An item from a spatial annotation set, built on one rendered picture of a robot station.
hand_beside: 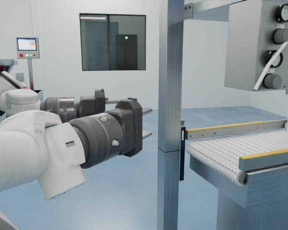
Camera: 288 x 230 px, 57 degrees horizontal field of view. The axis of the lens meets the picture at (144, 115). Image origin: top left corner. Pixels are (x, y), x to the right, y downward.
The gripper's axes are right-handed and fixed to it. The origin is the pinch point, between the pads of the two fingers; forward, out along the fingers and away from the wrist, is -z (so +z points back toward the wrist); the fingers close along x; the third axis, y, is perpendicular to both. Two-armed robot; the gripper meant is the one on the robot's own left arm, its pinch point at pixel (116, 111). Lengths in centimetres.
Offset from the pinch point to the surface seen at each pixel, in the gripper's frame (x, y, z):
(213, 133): 12.3, -11.7, -36.3
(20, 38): -32, -261, 73
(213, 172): 20.4, 2.1, -29.7
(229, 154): 13.8, 4.3, -33.2
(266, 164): 12.6, 15.5, -37.3
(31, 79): 14, -265, 66
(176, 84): -5.8, -11.3, -21.4
